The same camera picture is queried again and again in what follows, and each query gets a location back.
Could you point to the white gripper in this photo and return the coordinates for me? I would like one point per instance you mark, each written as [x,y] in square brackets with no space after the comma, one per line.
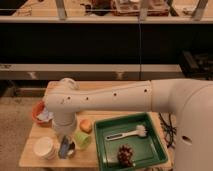
[64,129]

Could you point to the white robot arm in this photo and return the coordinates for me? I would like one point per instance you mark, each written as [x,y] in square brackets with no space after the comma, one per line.
[190,100]

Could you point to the metal cup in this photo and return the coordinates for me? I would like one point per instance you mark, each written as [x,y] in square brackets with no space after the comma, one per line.
[71,150]

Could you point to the white plastic cup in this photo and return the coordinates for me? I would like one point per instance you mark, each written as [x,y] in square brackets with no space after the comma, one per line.
[44,148]

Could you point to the white blue cloth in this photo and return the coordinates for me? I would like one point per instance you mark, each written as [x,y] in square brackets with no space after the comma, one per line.
[45,116]

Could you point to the orange fruit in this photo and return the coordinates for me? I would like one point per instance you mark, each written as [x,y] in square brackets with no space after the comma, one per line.
[85,125]

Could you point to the orange bowl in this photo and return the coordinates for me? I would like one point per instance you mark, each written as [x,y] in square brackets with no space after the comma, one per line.
[36,110]

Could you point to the brown pine cone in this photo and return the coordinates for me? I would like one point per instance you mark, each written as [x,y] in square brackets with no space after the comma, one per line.
[124,155]

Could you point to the white dish brush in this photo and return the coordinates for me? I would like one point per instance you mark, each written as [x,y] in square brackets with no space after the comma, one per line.
[139,131]

